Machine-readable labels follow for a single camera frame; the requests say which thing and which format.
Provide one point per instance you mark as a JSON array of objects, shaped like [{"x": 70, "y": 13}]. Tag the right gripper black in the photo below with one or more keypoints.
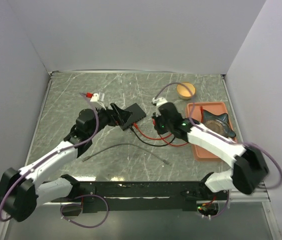
[{"x": 157, "y": 117}]

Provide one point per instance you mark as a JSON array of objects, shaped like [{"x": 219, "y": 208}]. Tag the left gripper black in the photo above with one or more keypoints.
[{"x": 114, "y": 119}]

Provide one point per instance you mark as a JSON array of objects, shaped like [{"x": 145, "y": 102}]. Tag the black network switch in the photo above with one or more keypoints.
[{"x": 137, "y": 113}]

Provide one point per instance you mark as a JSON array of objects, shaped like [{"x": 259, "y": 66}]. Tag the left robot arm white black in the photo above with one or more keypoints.
[{"x": 23, "y": 190}]

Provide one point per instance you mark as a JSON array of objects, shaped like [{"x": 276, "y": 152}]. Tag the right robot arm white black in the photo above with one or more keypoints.
[{"x": 248, "y": 167}]

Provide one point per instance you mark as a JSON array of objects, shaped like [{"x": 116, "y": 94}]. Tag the yellow ceramic bowl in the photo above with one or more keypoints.
[{"x": 186, "y": 90}]

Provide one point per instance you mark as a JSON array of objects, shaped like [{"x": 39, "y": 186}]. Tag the blue star-shaped dish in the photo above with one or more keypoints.
[{"x": 217, "y": 123}]

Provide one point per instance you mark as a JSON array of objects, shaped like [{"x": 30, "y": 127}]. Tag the salmon pink tray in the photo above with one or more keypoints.
[{"x": 215, "y": 108}]

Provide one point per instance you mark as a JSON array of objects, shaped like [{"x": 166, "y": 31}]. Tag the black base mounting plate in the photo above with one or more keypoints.
[{"x": 142, "y": 195}]

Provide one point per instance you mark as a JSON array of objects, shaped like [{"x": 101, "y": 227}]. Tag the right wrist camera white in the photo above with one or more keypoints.
[{"x": 157, "y": 102}]

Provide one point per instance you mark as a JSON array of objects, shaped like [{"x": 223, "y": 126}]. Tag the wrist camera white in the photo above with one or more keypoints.
[
  {"x": 96, "y": 99},
  {"x": 157, "y": 102}
]

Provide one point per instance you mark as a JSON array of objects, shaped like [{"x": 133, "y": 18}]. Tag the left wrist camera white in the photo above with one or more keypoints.
[{"x": 96, "y": 99}]

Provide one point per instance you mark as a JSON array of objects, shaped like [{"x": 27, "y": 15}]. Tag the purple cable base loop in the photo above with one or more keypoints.
[{"x": 70, "y": 212}]

